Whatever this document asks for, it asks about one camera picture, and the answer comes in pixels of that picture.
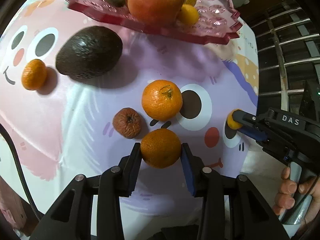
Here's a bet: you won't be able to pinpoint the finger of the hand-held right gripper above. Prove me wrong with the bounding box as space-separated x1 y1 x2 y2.
239 127 268 142
231 109 267 130

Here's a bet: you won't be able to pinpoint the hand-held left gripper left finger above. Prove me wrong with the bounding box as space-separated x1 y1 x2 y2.
30 142 143 240

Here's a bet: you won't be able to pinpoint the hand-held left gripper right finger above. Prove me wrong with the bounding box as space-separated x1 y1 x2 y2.
181 142 292 240

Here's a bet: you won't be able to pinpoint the small orange tangerine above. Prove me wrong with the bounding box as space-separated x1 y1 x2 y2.
227 109 241 130
177 4 200 25

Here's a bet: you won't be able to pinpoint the pink plastic fruit bowl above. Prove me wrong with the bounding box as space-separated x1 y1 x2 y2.
60 0 243 46

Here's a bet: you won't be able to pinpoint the red apple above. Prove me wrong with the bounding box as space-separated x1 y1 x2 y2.
127 0 187 27

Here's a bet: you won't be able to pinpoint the person's right hand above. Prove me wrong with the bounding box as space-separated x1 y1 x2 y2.
272 166 320 231

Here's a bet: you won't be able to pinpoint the wrinkled brown fruit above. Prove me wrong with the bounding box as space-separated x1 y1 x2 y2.
112 107 142 139

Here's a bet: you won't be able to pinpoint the cartoon printed tablecloth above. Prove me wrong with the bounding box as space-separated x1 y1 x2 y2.
0 0 260 230

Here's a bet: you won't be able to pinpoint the orange tangerine with stem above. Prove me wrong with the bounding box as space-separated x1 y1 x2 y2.
141 79 183 121

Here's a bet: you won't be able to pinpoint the metal window bars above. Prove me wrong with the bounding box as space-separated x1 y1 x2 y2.
240 0 320 110

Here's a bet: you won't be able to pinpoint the dark avocado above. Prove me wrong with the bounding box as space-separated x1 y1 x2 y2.
55 26 123 80

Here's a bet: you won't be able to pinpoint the black cable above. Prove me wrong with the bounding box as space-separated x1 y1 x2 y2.
0 124 41 222

